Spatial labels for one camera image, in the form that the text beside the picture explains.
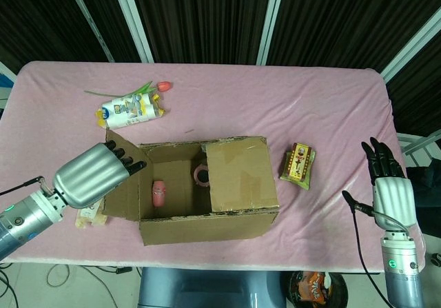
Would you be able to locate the white yellow snack bag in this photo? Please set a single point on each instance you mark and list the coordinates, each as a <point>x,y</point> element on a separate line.
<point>127,111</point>

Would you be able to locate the pink fleece tablecloth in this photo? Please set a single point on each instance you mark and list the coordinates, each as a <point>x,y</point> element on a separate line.
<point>220,101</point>

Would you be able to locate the pink tape roll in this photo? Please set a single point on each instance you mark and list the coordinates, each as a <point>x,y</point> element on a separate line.
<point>201,175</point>

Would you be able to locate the black pleated curtain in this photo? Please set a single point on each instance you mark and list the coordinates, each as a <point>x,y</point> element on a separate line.
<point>206,15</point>

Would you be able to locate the brown cardboard box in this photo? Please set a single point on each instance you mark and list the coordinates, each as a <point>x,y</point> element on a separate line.
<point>206,228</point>

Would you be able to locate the pink bottle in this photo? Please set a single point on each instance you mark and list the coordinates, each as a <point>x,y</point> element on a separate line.
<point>159,194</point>

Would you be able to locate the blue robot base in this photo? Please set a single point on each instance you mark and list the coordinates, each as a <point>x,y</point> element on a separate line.
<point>206,287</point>

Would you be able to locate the green snack packet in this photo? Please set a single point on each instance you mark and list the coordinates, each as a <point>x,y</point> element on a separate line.
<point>306,184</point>

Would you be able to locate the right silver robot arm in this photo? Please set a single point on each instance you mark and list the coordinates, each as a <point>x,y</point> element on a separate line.
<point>401,270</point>

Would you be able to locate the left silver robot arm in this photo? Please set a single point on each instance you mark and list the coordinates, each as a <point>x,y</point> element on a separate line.
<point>20,225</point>

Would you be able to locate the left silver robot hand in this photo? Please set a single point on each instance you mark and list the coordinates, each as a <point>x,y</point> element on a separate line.
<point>86,177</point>

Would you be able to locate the white partition frame bar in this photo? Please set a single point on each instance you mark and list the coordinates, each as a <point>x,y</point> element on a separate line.
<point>270,22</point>
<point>410,58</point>
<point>89,18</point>
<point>134,22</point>

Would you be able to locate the orange snack wrapper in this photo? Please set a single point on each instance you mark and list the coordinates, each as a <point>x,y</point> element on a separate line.
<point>313,287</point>

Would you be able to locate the artificial orange tulip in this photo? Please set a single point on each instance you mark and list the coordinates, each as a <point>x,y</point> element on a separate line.
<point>163,86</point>

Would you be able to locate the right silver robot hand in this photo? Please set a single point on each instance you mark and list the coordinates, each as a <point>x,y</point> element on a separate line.
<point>394,197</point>

